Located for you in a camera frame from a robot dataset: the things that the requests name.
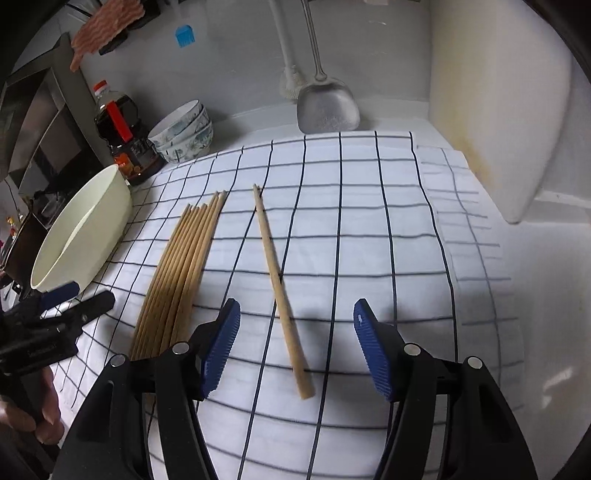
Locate floral ceramic bowl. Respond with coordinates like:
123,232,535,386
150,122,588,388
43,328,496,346
152,115,212,151
148,99,207,141
157,126,214,163

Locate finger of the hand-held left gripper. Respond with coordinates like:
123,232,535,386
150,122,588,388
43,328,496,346
14,281,80,319
39,290,116,335

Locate bunch of wooden chopsticks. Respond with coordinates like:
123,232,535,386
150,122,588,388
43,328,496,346
129,190,229,363

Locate white checked cloth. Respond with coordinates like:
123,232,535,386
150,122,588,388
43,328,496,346
46,130,527,480

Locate white cutting board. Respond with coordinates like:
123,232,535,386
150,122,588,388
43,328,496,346
427,0,585,224

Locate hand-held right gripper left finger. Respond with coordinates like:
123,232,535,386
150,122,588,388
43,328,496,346
55,298,242,480

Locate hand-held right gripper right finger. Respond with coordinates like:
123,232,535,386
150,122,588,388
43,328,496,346
353,298,539,480

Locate metal spatula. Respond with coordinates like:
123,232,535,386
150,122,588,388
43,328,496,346
297,0,361,134

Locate person's left hand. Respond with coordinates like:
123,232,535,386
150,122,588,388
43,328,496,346
0,364,65,446

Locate white dish brush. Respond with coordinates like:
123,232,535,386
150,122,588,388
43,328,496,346
268,0,308,101

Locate dark kitchen appliance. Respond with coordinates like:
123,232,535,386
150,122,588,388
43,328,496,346
0,32,100,199

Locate pink rag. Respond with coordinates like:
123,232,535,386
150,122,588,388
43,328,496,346
69,0,145,73

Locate dark soy sauce bottle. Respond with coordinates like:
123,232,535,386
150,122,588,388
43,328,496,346
93,80,167,186

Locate large white bowl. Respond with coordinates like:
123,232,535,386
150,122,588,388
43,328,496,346
30,164,134,296

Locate light wooden chopstick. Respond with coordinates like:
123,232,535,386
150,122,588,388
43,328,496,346
252,184,317,400

